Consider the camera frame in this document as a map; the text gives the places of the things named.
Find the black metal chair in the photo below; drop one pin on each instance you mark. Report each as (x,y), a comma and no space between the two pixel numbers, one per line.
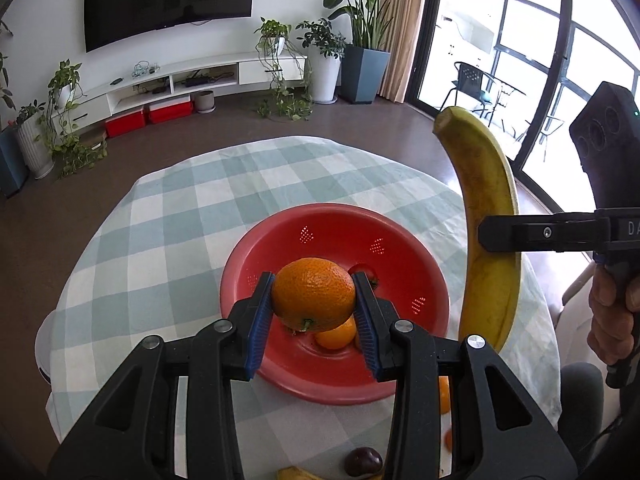
(470,77)

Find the red storage box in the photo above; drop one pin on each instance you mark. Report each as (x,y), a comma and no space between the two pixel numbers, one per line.
(125,124)
(170,111)

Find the speckled yellow banana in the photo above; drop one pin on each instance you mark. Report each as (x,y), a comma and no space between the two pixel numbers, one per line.
(299,474)

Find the grey round pot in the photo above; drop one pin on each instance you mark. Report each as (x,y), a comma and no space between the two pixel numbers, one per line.
(204,101)

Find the bird of paradise plant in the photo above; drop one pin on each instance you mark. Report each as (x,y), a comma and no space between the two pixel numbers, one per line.
(365,77)

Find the long curved yellow banana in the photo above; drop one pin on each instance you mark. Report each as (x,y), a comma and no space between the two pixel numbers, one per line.
(487,180)

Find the beige curtain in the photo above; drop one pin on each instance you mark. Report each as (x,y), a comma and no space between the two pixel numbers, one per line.
(405,35)

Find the person's right hand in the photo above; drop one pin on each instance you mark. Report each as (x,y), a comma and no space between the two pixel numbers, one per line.
(607,320)

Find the black wall television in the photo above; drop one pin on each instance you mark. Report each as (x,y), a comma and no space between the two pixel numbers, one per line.
(165,0)

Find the black framed sliding door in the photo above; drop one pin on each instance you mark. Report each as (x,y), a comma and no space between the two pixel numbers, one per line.
(564,35)

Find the bushy plant tall white pot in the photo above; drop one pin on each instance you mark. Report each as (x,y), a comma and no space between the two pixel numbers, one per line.
(325,80)

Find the red tomato with green calyx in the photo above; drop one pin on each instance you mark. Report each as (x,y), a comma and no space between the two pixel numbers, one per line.
(368,272)

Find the small red tomato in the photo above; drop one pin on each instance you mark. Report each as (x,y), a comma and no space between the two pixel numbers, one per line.
(448,437)

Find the black set-top box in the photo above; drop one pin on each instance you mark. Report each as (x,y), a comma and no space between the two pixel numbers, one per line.
(202,80)

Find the yellowish smooth orange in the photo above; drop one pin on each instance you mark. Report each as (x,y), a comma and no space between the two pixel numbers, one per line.
(335,337)

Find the green white checked tablecloth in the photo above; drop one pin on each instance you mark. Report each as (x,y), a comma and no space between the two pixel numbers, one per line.
(165,240)

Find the orange mandarin with green stem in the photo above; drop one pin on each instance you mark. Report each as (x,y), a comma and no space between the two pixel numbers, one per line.
(312,290)

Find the tall leafy plant blue pot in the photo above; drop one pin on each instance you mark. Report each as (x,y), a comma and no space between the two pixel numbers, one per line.
(10,165)

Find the white embroidered table cover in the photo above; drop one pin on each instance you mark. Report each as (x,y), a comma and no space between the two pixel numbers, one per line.
(44,350)

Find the round orange mandarin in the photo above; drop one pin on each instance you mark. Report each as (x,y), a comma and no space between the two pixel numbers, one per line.
(444,395)

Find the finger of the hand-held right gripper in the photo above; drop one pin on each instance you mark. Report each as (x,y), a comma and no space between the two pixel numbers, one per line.
(540,232)

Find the plant in white ribbed pot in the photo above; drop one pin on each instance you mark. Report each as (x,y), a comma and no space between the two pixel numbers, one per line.
(35,150)

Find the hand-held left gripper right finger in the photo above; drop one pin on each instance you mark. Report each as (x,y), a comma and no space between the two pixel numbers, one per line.
(367,330)

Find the dark purple plum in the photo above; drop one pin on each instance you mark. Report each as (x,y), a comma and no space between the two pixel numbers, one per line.
(363,461)

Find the white television cabinet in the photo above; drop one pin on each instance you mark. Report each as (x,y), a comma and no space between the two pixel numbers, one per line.
(260,70)

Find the trailing vine plant on cabinet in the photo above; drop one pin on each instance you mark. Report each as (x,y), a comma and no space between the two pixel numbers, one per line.
(272,30)

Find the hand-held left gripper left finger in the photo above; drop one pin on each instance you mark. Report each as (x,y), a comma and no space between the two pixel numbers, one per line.
(260,330)

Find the red perforated bowl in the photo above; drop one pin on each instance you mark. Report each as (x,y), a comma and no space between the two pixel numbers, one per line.
(400,240)

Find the trailing pothos plant white pot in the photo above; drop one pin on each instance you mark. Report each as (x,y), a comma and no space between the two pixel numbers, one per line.
(65,80)

